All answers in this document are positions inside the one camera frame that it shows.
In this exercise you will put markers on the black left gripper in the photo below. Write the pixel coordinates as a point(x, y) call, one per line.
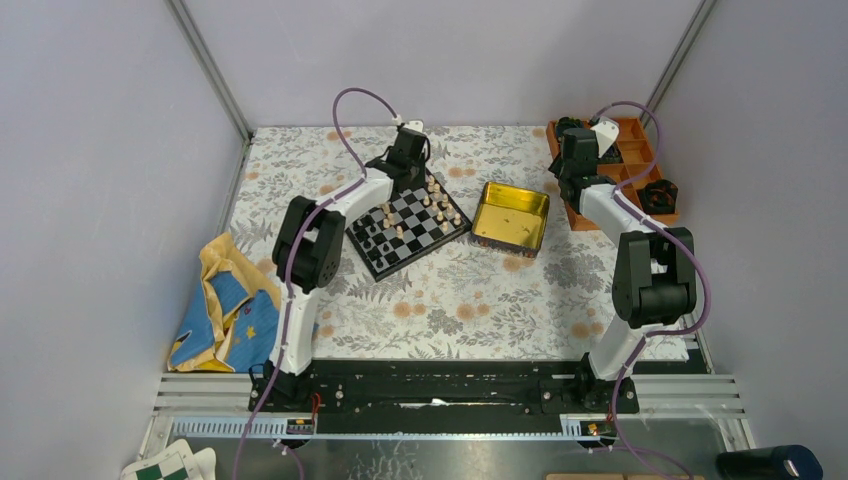
point(415, 180)

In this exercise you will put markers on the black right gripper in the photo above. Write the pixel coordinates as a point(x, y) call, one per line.
point(555, 168)

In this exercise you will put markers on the gold tin box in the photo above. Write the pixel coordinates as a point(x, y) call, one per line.
point(510, 219)

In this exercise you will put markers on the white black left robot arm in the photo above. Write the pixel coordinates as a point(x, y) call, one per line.
point(308, 247)

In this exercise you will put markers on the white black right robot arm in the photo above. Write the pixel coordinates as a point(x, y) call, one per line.
point(654, 279)

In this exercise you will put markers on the black grey chess board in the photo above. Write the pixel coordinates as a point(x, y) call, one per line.
point(422, 216)

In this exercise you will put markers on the rolled blue floral tie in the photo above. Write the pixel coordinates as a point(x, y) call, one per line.
point(565, 123)

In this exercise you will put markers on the rolled black orange tie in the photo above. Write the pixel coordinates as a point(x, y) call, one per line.
point(659, 197)

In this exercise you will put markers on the floral table mat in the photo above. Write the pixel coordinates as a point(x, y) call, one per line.
point(461, 302)

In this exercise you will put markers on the blue yellow cloth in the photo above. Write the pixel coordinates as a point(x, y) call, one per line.
point(232, 319)

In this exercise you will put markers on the dark blue cylinder bottle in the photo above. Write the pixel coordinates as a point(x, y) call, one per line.
point(785, 462)

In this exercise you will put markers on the green white checker card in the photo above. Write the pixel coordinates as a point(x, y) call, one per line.
point(175, 462)

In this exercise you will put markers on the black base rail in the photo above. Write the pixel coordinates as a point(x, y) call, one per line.
point(371, 397)

